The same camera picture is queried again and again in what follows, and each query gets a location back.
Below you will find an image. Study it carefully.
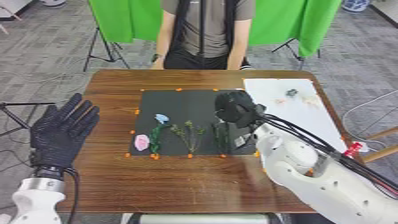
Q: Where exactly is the white flower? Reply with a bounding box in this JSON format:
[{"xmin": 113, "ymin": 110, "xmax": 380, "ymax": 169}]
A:
[{"xmin": 298, "ymin": 95, "xmax": 321, "ymax": 110}]

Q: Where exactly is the pale grey bar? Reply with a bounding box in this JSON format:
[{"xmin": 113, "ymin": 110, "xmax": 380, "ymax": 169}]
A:
[{"xmin": 126, "ymin": 213, "xmax": 280, "ymax": 224}]

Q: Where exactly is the black tripod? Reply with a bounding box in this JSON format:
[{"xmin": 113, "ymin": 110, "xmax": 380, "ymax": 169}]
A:
[{"xmin": 0, "ymin": 101, "xmax": 58, "ymax": 138}]

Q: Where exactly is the white cable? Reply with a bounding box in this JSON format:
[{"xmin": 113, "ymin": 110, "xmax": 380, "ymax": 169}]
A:
[{"xmin": 341, "ymin": 89, "xmax": 398, "ymax": 142}]

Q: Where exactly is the black cloth stand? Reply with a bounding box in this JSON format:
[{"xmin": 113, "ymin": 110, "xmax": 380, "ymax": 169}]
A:
[
  {"xmin": 270, "ymin": 37, "xmax": 325, "ymax": 71},
  {"xmin": 81, "ymin": 0, "xmax": 133, "ymax": 73}
]

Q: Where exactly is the blue flower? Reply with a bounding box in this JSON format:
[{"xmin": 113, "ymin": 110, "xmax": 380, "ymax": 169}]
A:
[{"xmin": 147, "ymin": 113, "xmax": 172, "ymax": 156}]

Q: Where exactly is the green sprig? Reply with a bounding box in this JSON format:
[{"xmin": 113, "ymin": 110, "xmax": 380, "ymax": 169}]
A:
[
  {"xmin": 209, "ymin": 121, "xmax": 232, "ymax": 155},
  {"xmin": 168, "ymin": 120, "xmax": 207, "ymax": 155}
]

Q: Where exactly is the dark mat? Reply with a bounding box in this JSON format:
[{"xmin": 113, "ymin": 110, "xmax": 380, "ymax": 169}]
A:
[{"xmin": 128, "ymin": 88, "xmax": 263, "ymax": 157}]

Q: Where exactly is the blue and white vase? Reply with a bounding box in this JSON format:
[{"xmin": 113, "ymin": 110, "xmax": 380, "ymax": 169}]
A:
[{"xmin": 341, "ymin": 0, "xmax": 373, "ymax": 14}]

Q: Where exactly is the wooden chair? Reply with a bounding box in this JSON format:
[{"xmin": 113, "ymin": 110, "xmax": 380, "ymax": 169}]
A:
[{"xmin": 359, "ymin": 126, "xmax": 398, "ymax": 165}]

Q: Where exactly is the person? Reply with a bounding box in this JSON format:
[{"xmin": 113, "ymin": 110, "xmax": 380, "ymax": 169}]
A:
[{"xmin": 147, "ymin": 0, "xmax": 257, "ymax": 71}]

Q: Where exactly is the white sheet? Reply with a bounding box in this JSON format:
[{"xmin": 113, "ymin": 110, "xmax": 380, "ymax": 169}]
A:
[{"xmin": 241, "ymin": 77, "xmax": 351, "ymax": 155}]

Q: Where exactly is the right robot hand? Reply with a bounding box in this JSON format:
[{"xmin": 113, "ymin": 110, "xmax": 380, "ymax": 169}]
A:
[{"xmin": 213, "ymin": 90, "xmax": 268, "ymax": 129}]

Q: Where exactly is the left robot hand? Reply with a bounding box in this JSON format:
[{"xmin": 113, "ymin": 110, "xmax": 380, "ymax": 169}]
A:
[{"xmin": 28, "ymin": 93, "xmax": 101, "ymax": 170}]

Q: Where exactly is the black cable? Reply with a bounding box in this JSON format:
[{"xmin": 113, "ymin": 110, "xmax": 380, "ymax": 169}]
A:
[{"xmin": 62, "ymin": 167, "xmax": 81, "ymax": 224}]

